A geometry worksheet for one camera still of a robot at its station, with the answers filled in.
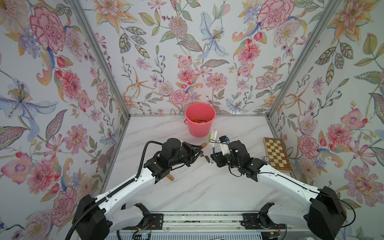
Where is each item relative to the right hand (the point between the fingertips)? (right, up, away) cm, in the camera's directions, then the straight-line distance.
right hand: (211, 153), depth 82 cm
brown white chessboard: (+44, -5, +13) cm, 46 cm away
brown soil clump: (-4, -4, +17) cm, 18 cm away
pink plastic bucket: (-6, +21, +16) cm, 27 cm away
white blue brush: (0, +8, -6) cm, 10 cm away
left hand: (-4, +4, -12) cm, 14 cm away
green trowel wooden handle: (-5, +5, -7) cm, 10 cm away
